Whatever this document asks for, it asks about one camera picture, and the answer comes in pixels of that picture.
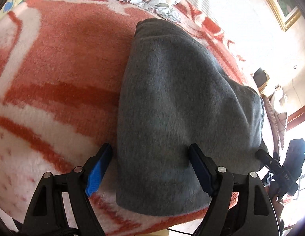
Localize orange white patterned blanket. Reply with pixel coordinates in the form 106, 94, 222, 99
0, 0, 249, 236

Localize pink quilted bedding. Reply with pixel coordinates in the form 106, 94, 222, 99
261, 91, 288, 160

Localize grey sweatpants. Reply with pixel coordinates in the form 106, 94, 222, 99
116, 19, 264, 216

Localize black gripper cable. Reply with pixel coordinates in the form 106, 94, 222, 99
164, 227, 195, 236

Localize gold framed floral painting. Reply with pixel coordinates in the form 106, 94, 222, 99
266, 0, 301, 31

